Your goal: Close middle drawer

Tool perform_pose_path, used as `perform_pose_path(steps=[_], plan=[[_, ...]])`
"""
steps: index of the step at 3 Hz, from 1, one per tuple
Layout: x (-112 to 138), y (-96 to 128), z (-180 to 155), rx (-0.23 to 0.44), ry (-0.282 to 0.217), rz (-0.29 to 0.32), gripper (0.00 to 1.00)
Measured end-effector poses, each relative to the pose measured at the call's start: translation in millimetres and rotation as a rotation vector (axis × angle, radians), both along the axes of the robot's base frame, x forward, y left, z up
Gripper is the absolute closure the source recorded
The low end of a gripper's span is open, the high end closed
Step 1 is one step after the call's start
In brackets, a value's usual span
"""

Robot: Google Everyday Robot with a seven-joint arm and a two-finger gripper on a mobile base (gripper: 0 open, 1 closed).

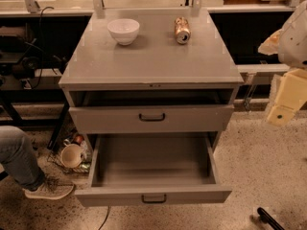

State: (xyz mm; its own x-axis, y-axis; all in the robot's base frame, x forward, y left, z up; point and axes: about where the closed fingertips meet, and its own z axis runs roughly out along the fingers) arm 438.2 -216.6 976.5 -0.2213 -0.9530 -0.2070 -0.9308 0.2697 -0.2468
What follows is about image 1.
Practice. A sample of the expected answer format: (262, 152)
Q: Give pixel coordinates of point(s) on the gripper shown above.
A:
(294, 45)

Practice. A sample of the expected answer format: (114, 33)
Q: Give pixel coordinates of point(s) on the grey drawer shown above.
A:
(127, 166)
(150, 111)

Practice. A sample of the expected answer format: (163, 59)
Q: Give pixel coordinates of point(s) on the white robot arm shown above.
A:
(293, 40)

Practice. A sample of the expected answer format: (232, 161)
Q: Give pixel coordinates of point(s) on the grey drawer cabinet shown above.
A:
(154, 60)

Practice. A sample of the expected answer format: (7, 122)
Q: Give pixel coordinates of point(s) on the grey top drawer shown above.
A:
(150, 111)

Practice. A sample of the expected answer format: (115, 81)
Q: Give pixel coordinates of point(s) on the golden soda can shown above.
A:
(182, 30)

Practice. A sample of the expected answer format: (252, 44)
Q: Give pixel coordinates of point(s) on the white ceramic bowl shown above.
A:
(124, 31)

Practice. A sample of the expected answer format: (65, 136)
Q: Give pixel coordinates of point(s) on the black object bottom right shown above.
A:
(267, 218)

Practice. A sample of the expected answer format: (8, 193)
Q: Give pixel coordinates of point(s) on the white cup on floor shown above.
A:
(71, 155)

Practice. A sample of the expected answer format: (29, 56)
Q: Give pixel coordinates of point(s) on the dark machine on left shelf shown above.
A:
(15, 45)

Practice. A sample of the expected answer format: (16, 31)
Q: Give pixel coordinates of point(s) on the beige sneaker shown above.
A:
(52, 189)

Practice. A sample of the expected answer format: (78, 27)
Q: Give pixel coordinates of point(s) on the person leg in jeans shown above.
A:
(18, 159)

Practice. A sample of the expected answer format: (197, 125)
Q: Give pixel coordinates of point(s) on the black top drawer handle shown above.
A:
(151, 118)

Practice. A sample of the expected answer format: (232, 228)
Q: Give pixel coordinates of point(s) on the black drawer handle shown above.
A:
(151, 118)
(153, 199)

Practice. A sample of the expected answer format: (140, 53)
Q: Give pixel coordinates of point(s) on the black middle drawer handle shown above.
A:
(153, 199)

